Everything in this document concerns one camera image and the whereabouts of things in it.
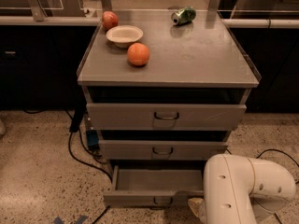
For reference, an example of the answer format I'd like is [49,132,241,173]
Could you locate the grey bottom drawer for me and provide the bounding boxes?
[103,166,204,208]

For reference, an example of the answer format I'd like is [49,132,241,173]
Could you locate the grey drawer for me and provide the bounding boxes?
[87,103,246,131]
[99,140,227,161]
[103,166,204,208]

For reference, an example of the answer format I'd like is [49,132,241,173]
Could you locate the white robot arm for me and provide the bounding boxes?
[188,154,296,224]

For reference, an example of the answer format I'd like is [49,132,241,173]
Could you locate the grey middle drawer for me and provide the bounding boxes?
[99,140,227,161]

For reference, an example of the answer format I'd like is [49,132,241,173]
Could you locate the grey drawer cabinet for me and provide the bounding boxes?
[78,10,259,165]

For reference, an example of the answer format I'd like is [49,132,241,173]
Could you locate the grey top drawer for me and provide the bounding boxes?
[87,103,246,131]

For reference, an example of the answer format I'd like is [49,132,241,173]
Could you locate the blue power box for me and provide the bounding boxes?
[86,130,99,150]

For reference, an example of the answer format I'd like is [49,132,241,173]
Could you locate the orange fruit front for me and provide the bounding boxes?
[127,43,150,66]

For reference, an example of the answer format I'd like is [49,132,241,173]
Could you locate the white shallow bowl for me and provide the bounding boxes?
[106,25,143,49]

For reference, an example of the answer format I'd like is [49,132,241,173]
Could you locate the green soda can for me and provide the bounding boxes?
[171,7,196,26]

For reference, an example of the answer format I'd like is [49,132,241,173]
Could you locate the red apple back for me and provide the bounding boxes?
[102,11,119,31]

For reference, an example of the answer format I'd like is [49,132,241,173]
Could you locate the black floor cable right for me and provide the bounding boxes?
[226,148,299,224]

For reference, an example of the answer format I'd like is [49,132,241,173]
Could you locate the black floor cable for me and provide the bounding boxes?
[64,109,113,183]
[226,148,299,224]

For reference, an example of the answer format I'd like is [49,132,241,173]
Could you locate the black floor cable left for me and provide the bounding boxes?
[64,109,113,183]

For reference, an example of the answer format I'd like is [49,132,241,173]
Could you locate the grey counter rail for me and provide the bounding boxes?
[0,16,299,29]

